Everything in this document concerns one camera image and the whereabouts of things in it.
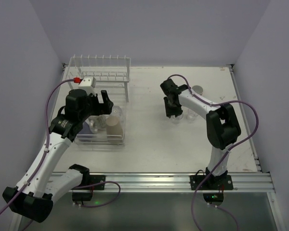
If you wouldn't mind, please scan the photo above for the clear glass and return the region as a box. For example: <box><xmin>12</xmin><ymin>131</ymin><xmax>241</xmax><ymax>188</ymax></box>
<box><xmin>170</xmin><ymin>113</ymin><xmax>184</xmax><ymax>124</ymax></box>
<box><xmin>186</xmin><ymin>109</ymin><xmax>199</xmax><ymax>123</ymax></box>

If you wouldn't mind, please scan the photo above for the pink coffee mug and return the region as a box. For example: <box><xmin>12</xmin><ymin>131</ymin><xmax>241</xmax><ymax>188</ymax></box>
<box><xmin>192</xmin><ymin>85</ymin><xmax>204</xmax><ymax>95</ymax></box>

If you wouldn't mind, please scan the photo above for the beige cup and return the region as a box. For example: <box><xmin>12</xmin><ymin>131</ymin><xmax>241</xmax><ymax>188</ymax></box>
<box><xmin>106</xmin><ymin>115</ymin><xmax>123</xmax><ymax>139</ymax></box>

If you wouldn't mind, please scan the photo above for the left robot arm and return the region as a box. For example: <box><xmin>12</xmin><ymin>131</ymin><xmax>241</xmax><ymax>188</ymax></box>
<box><xmin>2</xmin><ymin>89</ymin><xmax>114</xmax><ymax>223</ymax></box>

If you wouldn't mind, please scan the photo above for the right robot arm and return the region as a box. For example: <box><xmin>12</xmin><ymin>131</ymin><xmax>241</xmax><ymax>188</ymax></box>
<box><xmin>160</xmin><ymin>79</ymin><xmax>241</xmax><ymax>177</ymax></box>

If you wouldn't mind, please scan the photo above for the floral white mug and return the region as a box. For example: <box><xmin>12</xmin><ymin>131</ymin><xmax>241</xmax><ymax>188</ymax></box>
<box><xmin>88</xmin><ymin>115</ymin><xmax>106</xmax><ymax>134</ymax></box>

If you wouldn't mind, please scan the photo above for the lavender cup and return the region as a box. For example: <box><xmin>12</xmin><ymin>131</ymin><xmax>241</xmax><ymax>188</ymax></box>
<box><xmin>79</xmin><ymin>121</ymin><xmax>92</xmax><ymax>135</ymax></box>

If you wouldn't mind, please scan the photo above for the clear glass lower tier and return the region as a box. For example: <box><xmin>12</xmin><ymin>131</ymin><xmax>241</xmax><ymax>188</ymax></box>
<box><xmin>110</xmin><ymin>105</ymin><xmax>123</xmax><ymax>118</ymax></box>

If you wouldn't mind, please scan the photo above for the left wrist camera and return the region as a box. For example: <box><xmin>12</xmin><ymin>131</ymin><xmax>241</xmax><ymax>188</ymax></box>
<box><xmin>73</xmin><ymin>77</ymin><xmax>96</xmax><ymax>95</ymax></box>

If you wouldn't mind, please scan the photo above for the white wire dish rack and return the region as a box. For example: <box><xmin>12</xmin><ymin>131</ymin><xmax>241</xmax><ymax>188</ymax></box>
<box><xmin>65</xmin><ymin>55</ymin><xmax>131</xmax><ymax>145</ymax></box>

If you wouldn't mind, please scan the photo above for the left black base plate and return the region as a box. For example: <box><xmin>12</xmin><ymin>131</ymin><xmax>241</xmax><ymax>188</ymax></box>
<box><xmin>73</xmin><ymin>174</ymin><xmax>106</xmax><ymax>191</ymax></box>

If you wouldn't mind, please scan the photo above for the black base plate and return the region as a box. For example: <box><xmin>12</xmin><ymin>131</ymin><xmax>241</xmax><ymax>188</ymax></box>
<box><xmin>189</xmin><ymin>168</ymin><xmax>234</xmax><ymax>191</ymax></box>
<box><xmin>73</xmin><ymin>174</ymin><xmax>106</xmax><ymax>191</ymax></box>

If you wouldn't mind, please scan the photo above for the aluminium front rail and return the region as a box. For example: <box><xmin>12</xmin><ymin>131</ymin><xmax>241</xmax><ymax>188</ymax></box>
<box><xmin>61</xmin><ymin>173</ymin><xmax>275</xmax><ymax>193</ymax></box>

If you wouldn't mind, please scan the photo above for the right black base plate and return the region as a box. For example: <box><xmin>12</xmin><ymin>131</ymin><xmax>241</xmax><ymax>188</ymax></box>
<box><xmin>189</xmin><ymin>168</ymin><xmax>234</xmax><ymax>191</ymax></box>

